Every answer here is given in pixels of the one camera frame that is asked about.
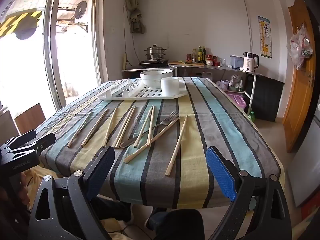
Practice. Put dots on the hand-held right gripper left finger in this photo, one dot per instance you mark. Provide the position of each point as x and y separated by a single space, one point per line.
102 170

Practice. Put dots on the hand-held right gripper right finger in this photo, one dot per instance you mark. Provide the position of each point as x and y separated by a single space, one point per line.
222 172

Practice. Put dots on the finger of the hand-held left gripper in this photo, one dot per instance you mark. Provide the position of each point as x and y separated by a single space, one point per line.
27 135
47 138

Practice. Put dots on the white cup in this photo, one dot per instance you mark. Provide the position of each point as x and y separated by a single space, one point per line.
169 87

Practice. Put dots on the person's left hand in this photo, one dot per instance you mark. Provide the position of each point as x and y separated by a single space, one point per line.
24 188

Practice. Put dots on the person's left leg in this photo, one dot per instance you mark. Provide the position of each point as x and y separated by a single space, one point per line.
115 207

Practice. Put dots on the person's leg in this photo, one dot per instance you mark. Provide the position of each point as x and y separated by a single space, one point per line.
180 225
115 207

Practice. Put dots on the green bottle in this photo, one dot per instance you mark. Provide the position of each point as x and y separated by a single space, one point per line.
251 116

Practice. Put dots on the person's right leg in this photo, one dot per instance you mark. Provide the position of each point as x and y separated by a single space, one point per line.
180 225

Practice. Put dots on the metal fork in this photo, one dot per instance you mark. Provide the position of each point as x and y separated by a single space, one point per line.
157 125
174 116

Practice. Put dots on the pink plastic storage box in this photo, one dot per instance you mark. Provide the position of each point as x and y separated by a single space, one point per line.
237 100

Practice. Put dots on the black cabinet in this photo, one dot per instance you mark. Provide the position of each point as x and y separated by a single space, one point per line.
267 100

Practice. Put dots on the grey refrigerator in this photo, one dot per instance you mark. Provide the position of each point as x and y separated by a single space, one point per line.
307 160

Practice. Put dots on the white plastic dish rack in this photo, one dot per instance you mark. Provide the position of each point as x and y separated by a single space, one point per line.
140 92

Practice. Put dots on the crumpled bags on shelf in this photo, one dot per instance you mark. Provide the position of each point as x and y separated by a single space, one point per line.
236 82

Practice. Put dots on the large white bowl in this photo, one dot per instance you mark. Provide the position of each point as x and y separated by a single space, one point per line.
150 81

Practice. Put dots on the wooden door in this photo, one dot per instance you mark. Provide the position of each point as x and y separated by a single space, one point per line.
297 105

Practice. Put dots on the white electric kettle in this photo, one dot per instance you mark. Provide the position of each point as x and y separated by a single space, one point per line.
248 63

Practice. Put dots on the clear plastic water container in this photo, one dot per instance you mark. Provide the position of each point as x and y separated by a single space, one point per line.
236 61

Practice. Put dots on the red lidded jar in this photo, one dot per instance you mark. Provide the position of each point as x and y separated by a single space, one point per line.
209 60

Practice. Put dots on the yellow black striped sign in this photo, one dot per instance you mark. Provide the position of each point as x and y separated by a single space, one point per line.
22 21

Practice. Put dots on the wooden cutting board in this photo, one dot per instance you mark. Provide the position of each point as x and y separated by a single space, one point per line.
185 63

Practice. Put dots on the black rimmed white bowl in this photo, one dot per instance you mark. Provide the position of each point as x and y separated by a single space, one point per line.
163 72

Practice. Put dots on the black stove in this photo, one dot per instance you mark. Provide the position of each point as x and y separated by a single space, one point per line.
153 63

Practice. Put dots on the dark sauce bottle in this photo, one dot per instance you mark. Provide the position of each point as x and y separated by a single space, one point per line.
204 55

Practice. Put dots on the red can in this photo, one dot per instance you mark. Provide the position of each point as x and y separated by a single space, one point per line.
189 57

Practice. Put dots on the dark oil bottle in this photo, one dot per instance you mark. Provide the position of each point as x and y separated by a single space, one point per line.
200 54

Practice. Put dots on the small seasoning bottle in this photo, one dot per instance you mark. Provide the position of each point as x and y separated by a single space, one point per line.
193 55

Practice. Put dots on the steel steamer pot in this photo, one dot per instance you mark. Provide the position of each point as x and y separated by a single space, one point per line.
155 53

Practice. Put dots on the outdoor air conditioner fan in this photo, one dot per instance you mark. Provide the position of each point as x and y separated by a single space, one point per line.
81 9

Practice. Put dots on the hanging plastic bags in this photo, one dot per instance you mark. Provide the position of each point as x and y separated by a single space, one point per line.
298 47

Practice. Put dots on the wrapped pipe bundle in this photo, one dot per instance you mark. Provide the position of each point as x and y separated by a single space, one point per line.
132 0

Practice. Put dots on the sliding glass door frame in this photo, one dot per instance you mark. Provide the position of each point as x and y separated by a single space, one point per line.
50 55

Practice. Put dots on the wall power strip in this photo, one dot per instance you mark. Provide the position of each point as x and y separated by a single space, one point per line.
124 61

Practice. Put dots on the wall poster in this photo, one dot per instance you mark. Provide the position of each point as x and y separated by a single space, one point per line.
265 37

